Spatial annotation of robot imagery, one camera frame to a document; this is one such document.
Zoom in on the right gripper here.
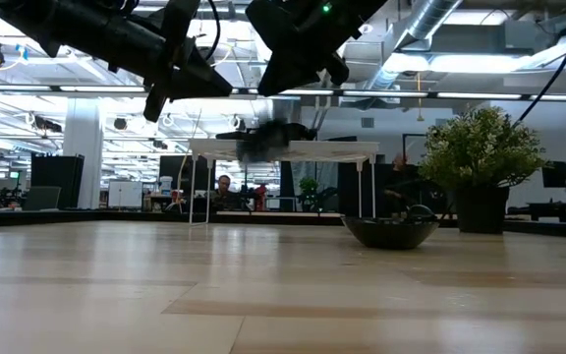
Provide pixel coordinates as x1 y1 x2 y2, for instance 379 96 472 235
246 0 390 97

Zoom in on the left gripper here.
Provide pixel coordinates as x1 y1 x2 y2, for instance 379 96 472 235
147 0 234 103

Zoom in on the black square wavy mini plate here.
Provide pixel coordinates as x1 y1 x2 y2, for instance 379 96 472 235
286 122 319 143

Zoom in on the black monitor on arm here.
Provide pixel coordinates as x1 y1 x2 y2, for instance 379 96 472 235
541 160 566 190

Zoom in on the black monitor screen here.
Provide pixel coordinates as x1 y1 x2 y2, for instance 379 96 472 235
158 154 217 199

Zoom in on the person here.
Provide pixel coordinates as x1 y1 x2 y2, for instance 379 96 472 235
384 152 425 217
211 174 240 211

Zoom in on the white cabinet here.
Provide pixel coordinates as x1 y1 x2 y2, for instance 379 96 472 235
107 179 144 210

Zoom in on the black cabinet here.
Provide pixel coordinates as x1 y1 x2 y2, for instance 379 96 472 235
30 153 85 210

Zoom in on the black domed object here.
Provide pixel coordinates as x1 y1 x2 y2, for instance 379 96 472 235
407 204 436 221

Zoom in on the long ceiling light strip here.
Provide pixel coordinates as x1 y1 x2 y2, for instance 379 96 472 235
0 84 566 103

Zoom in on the green potted plant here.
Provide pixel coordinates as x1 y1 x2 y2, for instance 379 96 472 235
418 105 549 235

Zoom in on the black workbench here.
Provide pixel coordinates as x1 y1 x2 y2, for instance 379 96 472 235
506 200 566 223

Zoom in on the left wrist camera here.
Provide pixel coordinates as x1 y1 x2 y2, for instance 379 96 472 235
142 81 172 123

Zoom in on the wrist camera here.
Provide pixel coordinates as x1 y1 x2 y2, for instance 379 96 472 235
322 50 352 88
142 81 172 123

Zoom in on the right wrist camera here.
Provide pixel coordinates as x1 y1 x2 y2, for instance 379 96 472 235
322 50 352 88

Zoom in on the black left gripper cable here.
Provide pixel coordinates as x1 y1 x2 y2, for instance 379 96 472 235
202 0 222 63

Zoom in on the white wire lattice rack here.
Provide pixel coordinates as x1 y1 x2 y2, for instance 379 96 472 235
188 139 381 226

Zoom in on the yellow hanging cord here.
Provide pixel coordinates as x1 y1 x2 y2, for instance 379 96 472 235
414 72 425 123

